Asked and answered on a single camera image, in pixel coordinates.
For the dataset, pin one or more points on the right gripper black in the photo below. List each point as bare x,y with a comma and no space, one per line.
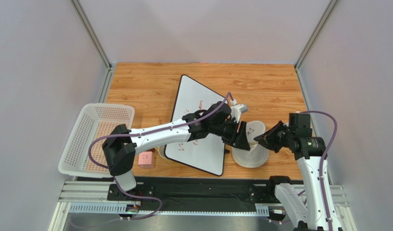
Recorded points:
277,138

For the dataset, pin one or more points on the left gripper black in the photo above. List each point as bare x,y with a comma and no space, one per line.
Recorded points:
242,142

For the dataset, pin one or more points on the white mesh laundry bag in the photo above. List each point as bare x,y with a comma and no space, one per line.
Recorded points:
257,155

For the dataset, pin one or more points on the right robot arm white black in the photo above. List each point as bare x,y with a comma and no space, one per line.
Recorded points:
318,212

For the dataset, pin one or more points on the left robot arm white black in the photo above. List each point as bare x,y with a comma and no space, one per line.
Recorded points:
221,119

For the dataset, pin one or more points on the whiteboard with red writing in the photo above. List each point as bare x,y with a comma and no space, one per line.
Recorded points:
202,151

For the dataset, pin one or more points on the yellow white cup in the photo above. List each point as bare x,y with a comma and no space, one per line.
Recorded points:
161,152

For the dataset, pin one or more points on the pink eraser block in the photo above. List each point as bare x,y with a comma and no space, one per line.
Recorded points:
146,160

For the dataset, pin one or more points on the white plastic basket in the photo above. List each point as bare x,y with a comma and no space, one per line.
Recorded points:
95,120

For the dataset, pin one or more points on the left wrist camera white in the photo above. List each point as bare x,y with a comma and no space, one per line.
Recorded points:
237,110

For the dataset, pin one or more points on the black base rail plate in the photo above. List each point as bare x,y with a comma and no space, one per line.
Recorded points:
203,195

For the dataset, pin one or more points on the aluminium frame rail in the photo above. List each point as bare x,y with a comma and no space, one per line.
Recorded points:
98,205

